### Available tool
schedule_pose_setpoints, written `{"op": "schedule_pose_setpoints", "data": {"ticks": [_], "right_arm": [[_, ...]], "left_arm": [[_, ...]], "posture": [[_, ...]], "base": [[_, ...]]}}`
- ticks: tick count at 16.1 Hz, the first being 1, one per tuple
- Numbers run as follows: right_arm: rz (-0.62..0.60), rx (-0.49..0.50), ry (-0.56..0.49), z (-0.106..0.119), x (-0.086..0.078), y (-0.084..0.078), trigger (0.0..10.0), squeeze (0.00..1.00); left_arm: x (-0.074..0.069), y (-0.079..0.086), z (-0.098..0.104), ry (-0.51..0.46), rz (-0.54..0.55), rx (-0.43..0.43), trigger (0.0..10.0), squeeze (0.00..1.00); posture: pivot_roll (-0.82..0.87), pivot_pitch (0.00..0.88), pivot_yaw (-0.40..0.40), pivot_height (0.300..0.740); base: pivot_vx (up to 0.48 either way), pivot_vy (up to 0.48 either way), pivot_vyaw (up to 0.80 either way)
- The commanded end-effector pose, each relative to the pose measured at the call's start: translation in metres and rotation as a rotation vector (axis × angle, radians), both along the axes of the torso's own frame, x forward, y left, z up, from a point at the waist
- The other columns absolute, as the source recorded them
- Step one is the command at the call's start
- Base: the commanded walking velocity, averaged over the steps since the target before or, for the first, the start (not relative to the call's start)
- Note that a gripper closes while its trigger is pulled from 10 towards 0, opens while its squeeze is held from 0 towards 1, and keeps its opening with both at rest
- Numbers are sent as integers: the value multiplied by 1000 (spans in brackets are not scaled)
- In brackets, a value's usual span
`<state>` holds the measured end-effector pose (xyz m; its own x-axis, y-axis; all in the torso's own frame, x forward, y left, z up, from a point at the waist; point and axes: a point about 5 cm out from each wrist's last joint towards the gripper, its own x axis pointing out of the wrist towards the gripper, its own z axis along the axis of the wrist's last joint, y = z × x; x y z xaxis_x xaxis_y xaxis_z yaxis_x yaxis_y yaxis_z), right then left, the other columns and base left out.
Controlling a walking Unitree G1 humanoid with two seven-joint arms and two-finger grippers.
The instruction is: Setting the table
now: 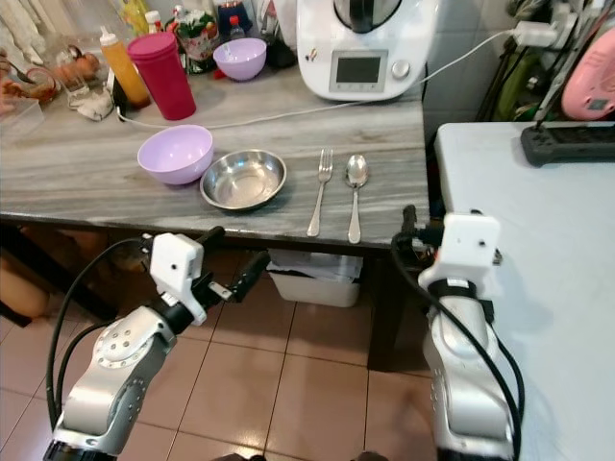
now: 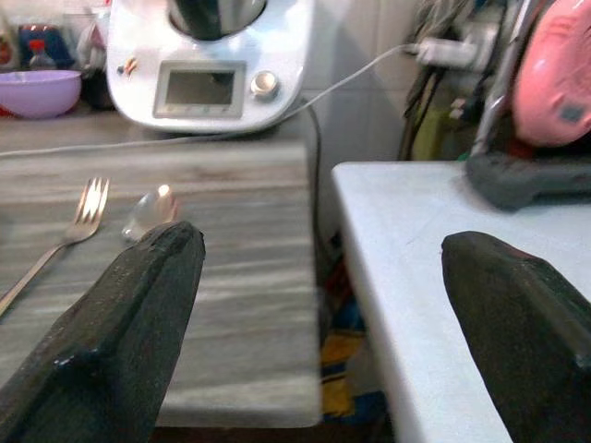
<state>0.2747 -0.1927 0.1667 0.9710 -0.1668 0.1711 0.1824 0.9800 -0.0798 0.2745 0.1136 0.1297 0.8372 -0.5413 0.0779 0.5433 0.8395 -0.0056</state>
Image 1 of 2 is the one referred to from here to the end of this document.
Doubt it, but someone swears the stainless steel bowl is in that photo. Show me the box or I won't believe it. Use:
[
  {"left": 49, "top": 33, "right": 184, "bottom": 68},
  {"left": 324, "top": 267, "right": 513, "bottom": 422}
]
[{"left": 200, "top": 149, "right": 288, "bottom": 212}]

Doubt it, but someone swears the white plastic storage bin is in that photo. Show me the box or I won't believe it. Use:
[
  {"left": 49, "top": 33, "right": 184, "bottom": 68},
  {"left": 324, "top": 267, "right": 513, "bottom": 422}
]
[{"left": 267, "top": 250, "right": 363, "bottom": 309}]

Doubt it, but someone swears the silver metal spoon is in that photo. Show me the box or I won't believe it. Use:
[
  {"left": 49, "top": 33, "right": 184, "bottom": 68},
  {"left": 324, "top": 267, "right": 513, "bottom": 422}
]
[{"left": 346, "top": 155, "right": 370, "bottom": 245}]

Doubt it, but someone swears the purple plastic bowl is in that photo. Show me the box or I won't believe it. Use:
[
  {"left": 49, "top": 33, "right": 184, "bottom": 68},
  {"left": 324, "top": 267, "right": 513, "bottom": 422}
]
[
  {"left": 137, "top": 125, "right": 214, "bottom": 186},
  {"left": 213, "top": 37, "right": 268, "bottom": 82}
]

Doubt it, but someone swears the silver metal fork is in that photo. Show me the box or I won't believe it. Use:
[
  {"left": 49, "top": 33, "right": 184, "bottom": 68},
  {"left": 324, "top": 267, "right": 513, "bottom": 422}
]
[{"left": 307, "top": 148, "right": 334, "bottom": 238}]

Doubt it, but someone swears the white side table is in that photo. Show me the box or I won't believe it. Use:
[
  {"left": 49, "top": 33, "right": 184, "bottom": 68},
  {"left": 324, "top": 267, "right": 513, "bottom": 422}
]
[{"left": 434, "top": 122, "right": 615, "bottom": 461}]

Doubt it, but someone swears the person in white top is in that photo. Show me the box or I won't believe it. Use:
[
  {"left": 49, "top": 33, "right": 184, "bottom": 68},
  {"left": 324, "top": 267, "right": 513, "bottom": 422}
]
[{"left": 0, "top": 252, "right": 51, "bottom": 324}]

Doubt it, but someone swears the magenta plastic tumbler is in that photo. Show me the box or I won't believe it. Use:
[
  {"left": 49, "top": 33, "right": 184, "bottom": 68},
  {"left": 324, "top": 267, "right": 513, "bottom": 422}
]
[{"left": 126, "top": 33, "right": 198, "bottom": 122}]

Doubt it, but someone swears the white crumpled cloth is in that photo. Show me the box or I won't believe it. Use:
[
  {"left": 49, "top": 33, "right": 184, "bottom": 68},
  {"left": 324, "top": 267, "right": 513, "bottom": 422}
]
[{"left": 71, "top": 85, "right": 116, "bottom": 122}]

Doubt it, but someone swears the white kitchen food processor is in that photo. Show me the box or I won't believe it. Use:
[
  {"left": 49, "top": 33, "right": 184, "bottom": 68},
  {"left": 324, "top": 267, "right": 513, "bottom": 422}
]
[{"left": 296, "top": 0, "right": 440, "bottom": 104}]

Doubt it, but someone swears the orange squeeze sauce bottle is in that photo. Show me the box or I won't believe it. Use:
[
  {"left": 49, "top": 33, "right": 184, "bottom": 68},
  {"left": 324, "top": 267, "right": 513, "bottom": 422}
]
[{"left": 98, "top": 27, "right": 153, "bottom": 109}]

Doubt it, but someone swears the green snack bag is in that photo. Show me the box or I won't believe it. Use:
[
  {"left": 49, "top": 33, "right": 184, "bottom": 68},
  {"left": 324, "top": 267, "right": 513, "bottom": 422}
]
[{"left": 173, "top": 8, "right": 222, "bottom": 74}]

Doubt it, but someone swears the pink plastic appliance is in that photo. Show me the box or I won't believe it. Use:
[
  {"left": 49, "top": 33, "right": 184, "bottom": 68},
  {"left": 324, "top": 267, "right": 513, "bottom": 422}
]
[{"left": 560, "top": 29, "right": 615, "bottom": 122}]

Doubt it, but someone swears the white power adapter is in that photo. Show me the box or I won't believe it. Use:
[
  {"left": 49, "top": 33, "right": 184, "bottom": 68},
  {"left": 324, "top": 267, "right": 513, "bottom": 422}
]
[{"left": 513, "top": 19, "right": 562, "bottom": 50}]

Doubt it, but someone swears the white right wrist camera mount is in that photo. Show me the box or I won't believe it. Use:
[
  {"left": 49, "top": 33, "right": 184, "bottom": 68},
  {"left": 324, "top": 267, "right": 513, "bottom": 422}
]
[{"left": 428, "top": 213, "right": 503, "bottom": 282}]

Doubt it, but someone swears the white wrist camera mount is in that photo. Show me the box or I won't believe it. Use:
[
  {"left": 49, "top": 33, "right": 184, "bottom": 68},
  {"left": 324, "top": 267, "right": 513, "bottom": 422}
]
[
  {"left": 428, "top": 213, "right": 503, "bottom": 282},
  {"left": 150, "top": 232, "right": 207, "bottom": 326}
]

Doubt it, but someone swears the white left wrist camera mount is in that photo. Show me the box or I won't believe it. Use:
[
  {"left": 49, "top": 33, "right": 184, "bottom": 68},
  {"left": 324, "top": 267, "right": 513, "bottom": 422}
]
[{"left": 150, "top": 232, "right": 207, "bottom": 326}]

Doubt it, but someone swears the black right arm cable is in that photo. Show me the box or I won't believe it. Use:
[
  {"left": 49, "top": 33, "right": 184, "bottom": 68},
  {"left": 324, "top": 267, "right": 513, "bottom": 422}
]
[{"left": 391, "top": 230, "right": 528, "bottom": 460}]

